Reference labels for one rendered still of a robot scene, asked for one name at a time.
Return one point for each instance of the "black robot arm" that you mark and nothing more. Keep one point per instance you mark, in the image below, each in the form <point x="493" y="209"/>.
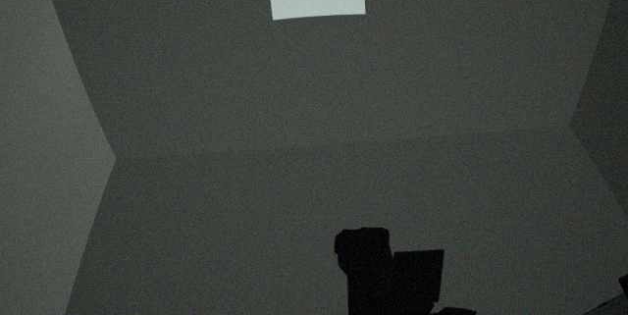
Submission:
<point x="407" y="283"/>

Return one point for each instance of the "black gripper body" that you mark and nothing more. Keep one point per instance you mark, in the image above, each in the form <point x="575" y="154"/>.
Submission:
<point x="455" y="311"/>

